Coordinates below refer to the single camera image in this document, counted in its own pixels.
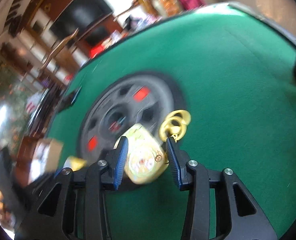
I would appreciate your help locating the black smartphone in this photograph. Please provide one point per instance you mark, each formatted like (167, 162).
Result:
(68, 100)

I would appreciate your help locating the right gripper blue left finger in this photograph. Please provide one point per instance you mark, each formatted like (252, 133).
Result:
(116, 159)

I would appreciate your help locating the floral wall painting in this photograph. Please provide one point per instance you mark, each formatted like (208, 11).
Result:
(13, 99)

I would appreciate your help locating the wooden chair near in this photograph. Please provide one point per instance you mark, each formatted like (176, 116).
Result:
(62, 56)

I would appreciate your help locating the black television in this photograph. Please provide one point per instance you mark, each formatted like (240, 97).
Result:
(79, 15)

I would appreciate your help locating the yellow round tin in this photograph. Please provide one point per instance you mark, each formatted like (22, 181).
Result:
(74, 163)

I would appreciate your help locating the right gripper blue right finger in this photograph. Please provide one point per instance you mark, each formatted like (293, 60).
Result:
(177, 160)

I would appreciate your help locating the yellow ring keychain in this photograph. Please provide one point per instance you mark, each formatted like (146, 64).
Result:
(175, 125)

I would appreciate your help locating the cream cartoon case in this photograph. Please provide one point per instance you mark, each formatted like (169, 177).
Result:
(146, 160)

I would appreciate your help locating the round mahjong table centre panel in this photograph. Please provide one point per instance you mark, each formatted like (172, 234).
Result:
(145, 97)

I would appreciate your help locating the pile of clothes bags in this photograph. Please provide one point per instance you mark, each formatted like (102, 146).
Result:
(133, 24)

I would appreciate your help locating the cardboard tray box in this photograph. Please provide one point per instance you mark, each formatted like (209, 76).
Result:
(45, 159)

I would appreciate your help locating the white red plastic bag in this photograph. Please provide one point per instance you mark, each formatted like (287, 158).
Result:
(33, 102)

